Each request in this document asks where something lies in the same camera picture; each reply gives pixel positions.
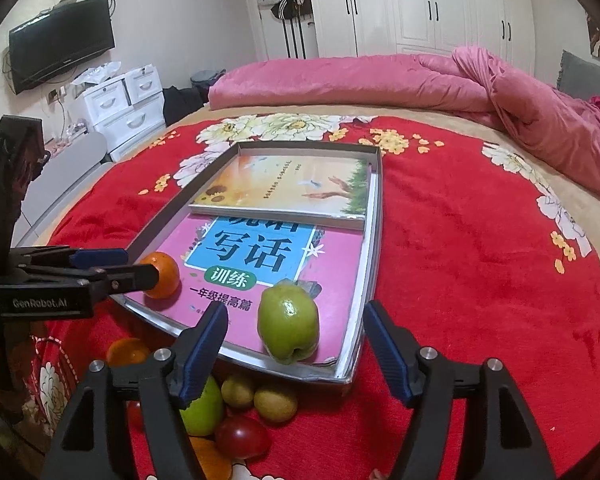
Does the white drawer cabinet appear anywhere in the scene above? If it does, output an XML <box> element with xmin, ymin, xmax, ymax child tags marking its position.
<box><xmin>72</xmin><ymin>64</ymin><xmax>167</xmax><ymax>161</ymax></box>

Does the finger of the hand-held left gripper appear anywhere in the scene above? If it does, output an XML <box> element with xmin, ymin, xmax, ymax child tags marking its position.
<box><xmin>7</xmin><ymin>246</ymin><xmax>130</xmax><ymax>273</ymax></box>
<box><xmin>20</xmin><ymin>262</ymin><xmax>161</xmax><ymax>306</ymax></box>

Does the orange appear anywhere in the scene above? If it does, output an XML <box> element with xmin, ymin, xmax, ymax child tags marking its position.
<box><xmin>189</xmin><ymin>436</ymin><xmax>233</xmax><ymax>480</ymax></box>
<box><xmin>105</xmin><ymin>337</ymin><xmax>152</xmax><ymax>367</ymax></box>
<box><xmin>139</xmin><ymin>252</ymin><xmax>182</xmax><ymax>301</ymax></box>

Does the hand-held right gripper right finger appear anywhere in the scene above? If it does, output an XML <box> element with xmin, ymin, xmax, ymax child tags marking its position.
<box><xmin>362</xmin><ymin>300</ymin><xmax>558</xmax><ymax>480</ymax></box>

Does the small yellow-green fruit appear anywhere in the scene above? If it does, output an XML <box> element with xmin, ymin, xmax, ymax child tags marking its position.
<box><xmin>221</xmin><ymin>373</ymin><xmax>257</xmax><ymax>409</ymax></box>
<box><xmin>253</xmin><ymin>385</ymin><xmax>299</xmax><ymax>423</ymax></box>

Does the white plastic bag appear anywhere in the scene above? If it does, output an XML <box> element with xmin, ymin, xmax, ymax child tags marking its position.
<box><xmin>72</xmin><ymin>61</ymin><xmax>126</xmax><ymax>86</ymax></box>

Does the sunflower cover book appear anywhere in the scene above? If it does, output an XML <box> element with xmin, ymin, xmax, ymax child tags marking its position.
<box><xmin>187</xmin><ymin>154</ymin><xmax>373</xmax><ymax>231</ymax></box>

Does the beige bed sheet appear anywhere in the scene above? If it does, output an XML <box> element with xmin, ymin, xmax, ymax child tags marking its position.
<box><xmin>170</xmin><ymin>102</ymin><xmax>600</xmax><ymax>281</ymax></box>

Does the green apple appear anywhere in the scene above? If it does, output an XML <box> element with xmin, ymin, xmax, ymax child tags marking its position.
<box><xmin>179</xmin><ymin>375</ymin><xmax>226</xmax><ymax>437</ymax></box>
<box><xmin>256</xmin><ymin>280</ymin><xmax>321</xmax><ymax>365</ymax></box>

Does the pink book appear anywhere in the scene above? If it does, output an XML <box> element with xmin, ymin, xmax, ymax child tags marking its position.
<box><xmin>130</xmin><ymin>215</ymin><xmax>368</xmax><ymax>368</ymax></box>

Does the pink quilt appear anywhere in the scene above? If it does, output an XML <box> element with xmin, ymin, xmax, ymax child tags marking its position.
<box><xmin>207</xmin><ymin>45</ymin><xmax>600</xmax><ymax>198</ymax></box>

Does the red floral blanket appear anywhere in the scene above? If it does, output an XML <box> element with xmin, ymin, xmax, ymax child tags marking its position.
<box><xmin>37</xmin><ymin>115</ymin><xmax>600</xmax><ymax>480</ymax></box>

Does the metal tray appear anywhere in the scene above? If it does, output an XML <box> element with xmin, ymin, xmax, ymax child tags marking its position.
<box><xmin>111</xmin><ymin>141</ymin><xmax>383</xmax><ymax>386</ymax></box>

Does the white door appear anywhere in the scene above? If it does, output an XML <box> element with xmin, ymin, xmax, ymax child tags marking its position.
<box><xmin>252</xmin><ymin>0</ymin><xmax>321</xmax><ymax>61</ymax></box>

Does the grey headboard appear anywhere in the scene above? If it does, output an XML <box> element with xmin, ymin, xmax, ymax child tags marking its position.
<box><xmin>557</xmin><ymin>50</ymin><xmax>600</xmax><ymax>106</ymax></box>

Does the grey low cabinet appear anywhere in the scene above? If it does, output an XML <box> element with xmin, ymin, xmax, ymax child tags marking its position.
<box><xmin>12</xmin><ymin>132</ymin><xmax>111</xmax><ymax>248</ymax></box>

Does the white wardrobe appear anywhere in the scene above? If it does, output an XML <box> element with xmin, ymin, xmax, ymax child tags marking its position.
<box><xmin>305</xmin><ymin>0</ymin><xmax>538</xmax><ymax>78</ymax></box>

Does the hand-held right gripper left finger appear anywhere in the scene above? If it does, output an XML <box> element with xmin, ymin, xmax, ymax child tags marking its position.
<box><xmin>40</xmin><ymin>301</ymin><xmax>229</xmax><ymax>480</ymax></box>

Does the red tomato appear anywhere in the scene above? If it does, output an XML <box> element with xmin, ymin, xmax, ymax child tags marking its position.
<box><xmin>126</xmin><ymin>400</ymin><xmax>146</xmax><ymax>431</ymax></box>
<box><xmin>214</xmin><ymin>415</ymin><xmax>271</xmax><ymax>460</ymax></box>

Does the grey bin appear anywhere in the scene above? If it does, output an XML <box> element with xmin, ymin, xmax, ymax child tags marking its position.
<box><xmin>190</xmin><ymin>70</ymin><xmax>227</xmax><ymax>93</ymax></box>

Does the black wall television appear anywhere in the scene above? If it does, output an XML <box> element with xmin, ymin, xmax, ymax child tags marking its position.
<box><xmin>7</xmin><ymin>0</ymin><xmax>116</xmax><ymax>95</ymax></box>

